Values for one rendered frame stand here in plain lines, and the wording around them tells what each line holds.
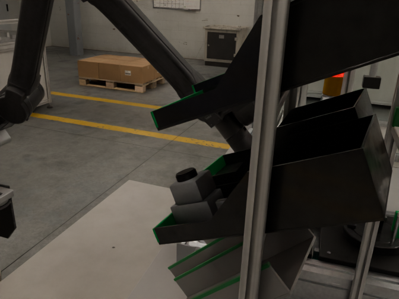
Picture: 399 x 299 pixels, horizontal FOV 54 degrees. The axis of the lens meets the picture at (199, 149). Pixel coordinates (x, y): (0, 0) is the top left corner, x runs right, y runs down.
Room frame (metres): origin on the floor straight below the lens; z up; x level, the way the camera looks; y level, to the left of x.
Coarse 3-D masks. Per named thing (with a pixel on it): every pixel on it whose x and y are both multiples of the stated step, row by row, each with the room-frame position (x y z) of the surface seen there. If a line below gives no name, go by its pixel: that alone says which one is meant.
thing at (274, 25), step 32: (288, 0) 0.34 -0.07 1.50; (256, 96) 0.35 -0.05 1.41; (288, 96) 0.66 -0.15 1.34; (256, 128) 0.34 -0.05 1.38; (256, 160) 0.34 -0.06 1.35; (256, 192) 0.35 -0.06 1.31; (256, 224) 0.34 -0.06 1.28; (256, 256) 0.34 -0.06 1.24; (256, 288) 0.34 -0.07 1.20; (352, 288) 0.61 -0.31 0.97
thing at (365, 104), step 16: (336, 96) 0.61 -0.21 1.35; (352, 96) 0.60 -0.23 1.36; (368, 96) 0.59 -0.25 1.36; (304, 112) 0.63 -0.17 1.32; (320, 112) 0.62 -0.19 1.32; (336, 112) 0.49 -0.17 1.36; (352, 112) 0.48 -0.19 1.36; (368, 112) 0.55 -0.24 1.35; (288, 128) 0.51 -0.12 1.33; (304, 128) 0.50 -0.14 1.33; (224, 160) 0.69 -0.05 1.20; (240, 160) 0.68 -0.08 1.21; (224, 176) 0.55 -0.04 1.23; (240, 176) 0.54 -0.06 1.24
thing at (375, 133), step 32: (320, 128) 0.47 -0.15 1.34; (352, 128) 0.46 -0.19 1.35; (288, 160) 0.49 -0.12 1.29; (320, 160) 0.35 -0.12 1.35; (352, 160) 0.34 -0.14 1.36; (384, 160) 0.41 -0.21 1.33; (224, 192) 0.53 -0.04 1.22; (288, 192) 0.36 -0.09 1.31; (320, 192) 0.35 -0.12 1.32; (352, 192) 0.33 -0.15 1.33; (384, 192) 0.36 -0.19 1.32; (160, 224) 0.45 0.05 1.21; (192, 224) 0.41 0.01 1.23; (224, 224) 0.39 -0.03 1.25; (288, 224) 0.36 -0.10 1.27; (320, 224) 0.34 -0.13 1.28
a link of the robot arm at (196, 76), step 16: (96, 0) 0.81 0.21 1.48; (112, 0) 0.81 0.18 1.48; (128, 0) 0.83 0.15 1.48; (112, 16) 0.82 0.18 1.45; (128, 16) 0.82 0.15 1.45; (144, 16) 0.85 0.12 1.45; (128, 32) 0.83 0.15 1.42; (144, 32) 0.82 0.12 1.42; (160, 32) 0.86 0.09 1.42; (144, 48) 0.84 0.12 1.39; (160, 48) 0.83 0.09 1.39; (160, 64) 0.84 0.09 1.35; (176, 64) 0.84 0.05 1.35; (176, 80) 0.85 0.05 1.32; (192, 80) 0.85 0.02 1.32
